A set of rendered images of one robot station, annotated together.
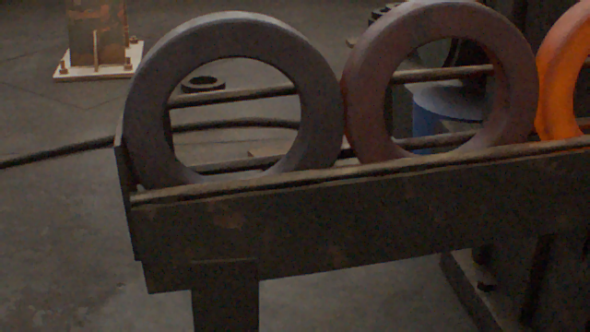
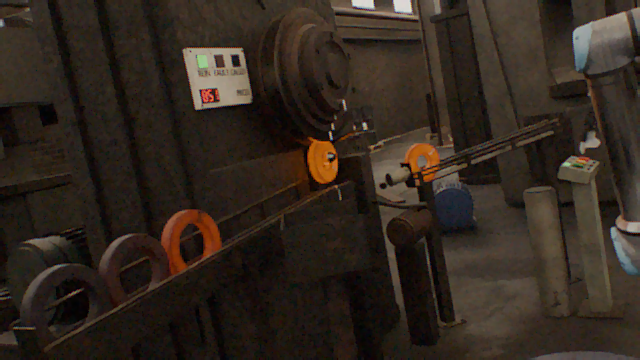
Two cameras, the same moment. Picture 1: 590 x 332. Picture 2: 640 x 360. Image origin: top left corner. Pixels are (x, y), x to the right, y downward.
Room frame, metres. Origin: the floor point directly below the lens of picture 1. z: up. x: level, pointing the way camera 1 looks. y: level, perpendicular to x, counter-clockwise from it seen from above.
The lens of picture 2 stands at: (-0.72, 0.55, 0.97)
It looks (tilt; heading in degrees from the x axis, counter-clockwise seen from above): 7 degrees down; 313
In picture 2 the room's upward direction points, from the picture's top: 11 degrees counter-clockwise
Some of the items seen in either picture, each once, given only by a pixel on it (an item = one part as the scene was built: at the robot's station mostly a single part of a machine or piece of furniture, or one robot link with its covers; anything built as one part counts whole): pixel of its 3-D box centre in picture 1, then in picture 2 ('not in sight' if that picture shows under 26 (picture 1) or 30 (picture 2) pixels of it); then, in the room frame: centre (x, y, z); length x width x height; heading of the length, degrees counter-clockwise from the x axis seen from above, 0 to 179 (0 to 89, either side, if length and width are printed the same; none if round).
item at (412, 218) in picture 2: not in sight; (418, 275); (0.66, -1.36, 0.27); 0.22 x 0.13 x 0.53; 100
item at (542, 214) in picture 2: not in sight; (548, 251); (0.29, -1.75, 0.26); 0.12 x 0.12 x 0.52
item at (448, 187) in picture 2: not in sight; (451, 203); (1.55, -3.15, 0.17); 0.57 x 0.31 x 0.34; 120
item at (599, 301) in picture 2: not in sight; (590, 235); (0.14, -1.82, 0.31); 0.24 x 0.16 x 0.62; 100
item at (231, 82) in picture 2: not in sight; (220, 77); (0.78, -0.66, 1.15); 0.26 x 0.02 x 0.18; 100
